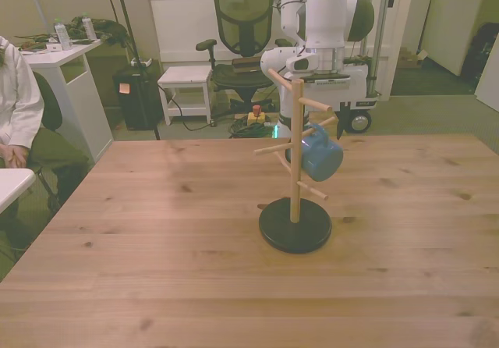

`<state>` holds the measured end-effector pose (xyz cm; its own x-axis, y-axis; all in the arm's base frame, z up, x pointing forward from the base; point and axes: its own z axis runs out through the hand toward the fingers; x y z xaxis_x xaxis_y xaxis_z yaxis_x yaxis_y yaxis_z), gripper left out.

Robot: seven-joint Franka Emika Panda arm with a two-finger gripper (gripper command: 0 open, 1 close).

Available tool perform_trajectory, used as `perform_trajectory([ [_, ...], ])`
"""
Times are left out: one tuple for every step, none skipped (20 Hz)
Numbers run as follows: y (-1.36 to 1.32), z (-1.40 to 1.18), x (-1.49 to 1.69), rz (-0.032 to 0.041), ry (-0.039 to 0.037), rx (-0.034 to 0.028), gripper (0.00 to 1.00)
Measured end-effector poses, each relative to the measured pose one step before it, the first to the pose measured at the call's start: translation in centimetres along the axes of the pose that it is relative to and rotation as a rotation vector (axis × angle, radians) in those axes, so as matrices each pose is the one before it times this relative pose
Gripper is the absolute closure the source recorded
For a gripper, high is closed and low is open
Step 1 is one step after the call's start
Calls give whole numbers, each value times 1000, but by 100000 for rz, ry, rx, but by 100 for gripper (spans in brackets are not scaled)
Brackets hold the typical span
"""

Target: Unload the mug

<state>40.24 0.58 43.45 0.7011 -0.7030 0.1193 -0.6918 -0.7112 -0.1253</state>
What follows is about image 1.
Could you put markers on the small white side table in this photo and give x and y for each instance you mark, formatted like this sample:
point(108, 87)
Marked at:
point(13, 184)

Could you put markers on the white wooden stool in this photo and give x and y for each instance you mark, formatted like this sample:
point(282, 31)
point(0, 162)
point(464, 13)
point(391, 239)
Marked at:
point(185, 75)

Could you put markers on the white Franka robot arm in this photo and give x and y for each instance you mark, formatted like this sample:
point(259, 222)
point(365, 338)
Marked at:
point(325, 16)

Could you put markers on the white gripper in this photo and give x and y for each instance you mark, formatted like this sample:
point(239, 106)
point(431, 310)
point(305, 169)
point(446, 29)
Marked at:
point(354, 86)

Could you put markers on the seated person in white shirt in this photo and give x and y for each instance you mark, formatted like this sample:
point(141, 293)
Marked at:
point(15, 90)

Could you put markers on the dark chair of person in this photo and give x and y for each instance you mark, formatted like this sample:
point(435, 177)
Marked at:
point(50, 106)

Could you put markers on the black mesh office chair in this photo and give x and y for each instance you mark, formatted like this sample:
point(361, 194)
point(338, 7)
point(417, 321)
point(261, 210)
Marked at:
point(243, 24)

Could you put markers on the camouflage cloth pile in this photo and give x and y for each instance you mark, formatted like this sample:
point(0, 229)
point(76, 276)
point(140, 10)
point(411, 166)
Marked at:
point(107, 28)

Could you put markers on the black box with orange note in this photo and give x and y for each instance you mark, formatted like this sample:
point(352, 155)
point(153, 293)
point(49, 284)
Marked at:
point(138, 102)

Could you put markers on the aluminium frame post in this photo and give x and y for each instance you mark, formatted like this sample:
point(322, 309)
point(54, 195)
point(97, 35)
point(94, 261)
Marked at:
point(384, 12)

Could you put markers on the black bag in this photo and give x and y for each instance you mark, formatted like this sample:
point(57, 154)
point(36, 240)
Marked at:
point(483, 51)

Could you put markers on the person left hand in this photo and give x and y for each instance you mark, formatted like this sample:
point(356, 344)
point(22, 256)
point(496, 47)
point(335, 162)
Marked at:
point(18, 157)

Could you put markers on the blue enamel mug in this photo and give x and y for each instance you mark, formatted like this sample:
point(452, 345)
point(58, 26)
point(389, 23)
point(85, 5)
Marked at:
point(323, 160)

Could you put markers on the white desk cabinet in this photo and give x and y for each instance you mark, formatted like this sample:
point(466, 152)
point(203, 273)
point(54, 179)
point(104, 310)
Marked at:
point(78, 90)

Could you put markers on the clear plastic bottle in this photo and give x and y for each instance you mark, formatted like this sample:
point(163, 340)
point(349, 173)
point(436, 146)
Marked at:
point(89, 28)
point(62, 34)

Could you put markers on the white wheeled cart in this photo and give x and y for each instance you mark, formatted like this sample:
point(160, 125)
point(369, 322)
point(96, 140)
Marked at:
point(366, 106)

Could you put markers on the narrow white board panel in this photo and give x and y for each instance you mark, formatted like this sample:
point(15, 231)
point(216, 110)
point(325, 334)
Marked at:
point(489, 82)

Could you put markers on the yellow emergency stop button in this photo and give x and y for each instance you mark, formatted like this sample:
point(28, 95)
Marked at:
point(256, 117)

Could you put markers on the white power strip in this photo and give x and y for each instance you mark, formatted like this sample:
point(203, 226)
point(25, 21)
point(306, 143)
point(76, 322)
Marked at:
point(141, 62)

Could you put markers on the wooden mug tree black base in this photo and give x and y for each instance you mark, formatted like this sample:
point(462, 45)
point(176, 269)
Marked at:
point(280, 231)

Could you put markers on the cardboard box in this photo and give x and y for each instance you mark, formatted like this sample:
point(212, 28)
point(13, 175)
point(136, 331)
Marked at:
point(411, 58)

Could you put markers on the brown box on chair seat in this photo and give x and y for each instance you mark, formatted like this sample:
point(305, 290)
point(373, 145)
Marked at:
point(246, 64)

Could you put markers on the person right hand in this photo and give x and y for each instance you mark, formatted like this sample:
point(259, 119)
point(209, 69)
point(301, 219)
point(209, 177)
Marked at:
point(4, 155)

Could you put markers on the large white board panel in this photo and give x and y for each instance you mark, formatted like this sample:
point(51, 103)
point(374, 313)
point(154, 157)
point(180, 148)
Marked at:
point(448, 32)

